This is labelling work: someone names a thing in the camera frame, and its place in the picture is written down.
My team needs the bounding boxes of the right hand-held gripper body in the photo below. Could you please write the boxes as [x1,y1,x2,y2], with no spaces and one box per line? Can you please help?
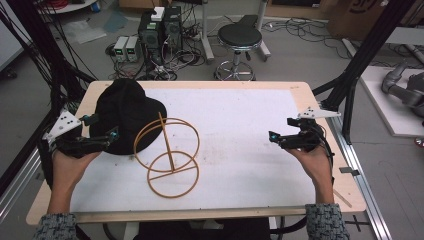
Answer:
[286,106,342,153]

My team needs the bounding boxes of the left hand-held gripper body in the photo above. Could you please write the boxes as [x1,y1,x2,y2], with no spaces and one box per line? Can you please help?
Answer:
[42,110,101,159]

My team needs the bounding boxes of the black hat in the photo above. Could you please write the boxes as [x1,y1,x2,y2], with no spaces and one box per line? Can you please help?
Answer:
[88,77,168,156]

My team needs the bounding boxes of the person's right hand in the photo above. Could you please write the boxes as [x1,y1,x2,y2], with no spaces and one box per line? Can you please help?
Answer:
[285,143,335,203]

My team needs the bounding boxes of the person's left hand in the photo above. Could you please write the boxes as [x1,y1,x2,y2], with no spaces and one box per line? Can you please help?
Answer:
[50,148,102,202]

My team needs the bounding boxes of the white table mat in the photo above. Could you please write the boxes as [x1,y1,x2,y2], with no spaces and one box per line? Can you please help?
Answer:
[69,87,318,214]

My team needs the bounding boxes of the thin wooden stick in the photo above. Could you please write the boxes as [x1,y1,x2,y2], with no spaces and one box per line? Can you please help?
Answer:
[332,188,353,209]

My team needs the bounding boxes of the white platform board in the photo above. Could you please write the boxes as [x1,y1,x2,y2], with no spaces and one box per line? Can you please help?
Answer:
[359,65,424,138]

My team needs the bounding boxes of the grey power supply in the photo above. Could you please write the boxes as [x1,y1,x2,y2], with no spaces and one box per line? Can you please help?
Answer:
[113,35,130,63]
[125,35,142,63]

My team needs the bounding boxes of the white paper sheet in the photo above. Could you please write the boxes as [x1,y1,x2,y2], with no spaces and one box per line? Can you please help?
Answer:
[62,19,108,45]

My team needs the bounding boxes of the teal sheet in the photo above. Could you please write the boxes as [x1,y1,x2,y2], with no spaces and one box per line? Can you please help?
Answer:
[102,11,130,34]

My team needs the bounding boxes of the black computer tower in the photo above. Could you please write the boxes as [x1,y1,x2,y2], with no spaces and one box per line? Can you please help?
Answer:
[137,12,165,66]
[162,5,184,52]

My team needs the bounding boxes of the black round stool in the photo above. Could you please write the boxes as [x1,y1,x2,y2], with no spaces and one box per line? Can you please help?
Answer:
[213,23,264,82]

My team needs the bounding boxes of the white round table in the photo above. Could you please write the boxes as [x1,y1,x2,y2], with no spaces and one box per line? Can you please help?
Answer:
[35,0,98,15]

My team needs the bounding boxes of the person's lap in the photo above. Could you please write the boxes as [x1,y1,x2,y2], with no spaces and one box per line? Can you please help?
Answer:
[132,217,272,240]

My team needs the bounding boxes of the white box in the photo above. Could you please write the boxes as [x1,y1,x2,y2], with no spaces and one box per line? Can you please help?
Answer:
[150,6,166,23]

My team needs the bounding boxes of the cardboard box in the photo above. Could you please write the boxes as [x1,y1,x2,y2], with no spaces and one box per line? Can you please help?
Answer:
[325,0,406,42]

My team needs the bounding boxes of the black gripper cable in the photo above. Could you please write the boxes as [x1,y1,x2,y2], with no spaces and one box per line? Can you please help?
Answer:
[314,121,336,193]

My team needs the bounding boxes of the small metal bracket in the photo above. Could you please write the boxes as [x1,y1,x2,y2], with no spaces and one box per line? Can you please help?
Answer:
[338,166,361,177]

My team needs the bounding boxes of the wooden ring hat stand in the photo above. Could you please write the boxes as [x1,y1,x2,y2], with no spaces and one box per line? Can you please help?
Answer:
[132,111,201,200]

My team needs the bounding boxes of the aluminium rail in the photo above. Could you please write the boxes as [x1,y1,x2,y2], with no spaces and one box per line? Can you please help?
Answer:
[328,116,394,240]
[0,148,45,223]

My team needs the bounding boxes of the black metal frame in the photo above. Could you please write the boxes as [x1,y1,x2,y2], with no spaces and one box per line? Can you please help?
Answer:
[312,0,419,145]
[0,0,98,198]

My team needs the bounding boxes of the black floor cables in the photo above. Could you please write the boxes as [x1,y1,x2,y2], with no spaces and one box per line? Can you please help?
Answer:
[262,17,355,60]

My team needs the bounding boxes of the tangle of cables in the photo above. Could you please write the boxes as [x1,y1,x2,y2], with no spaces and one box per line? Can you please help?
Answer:
[105,19,208,82]

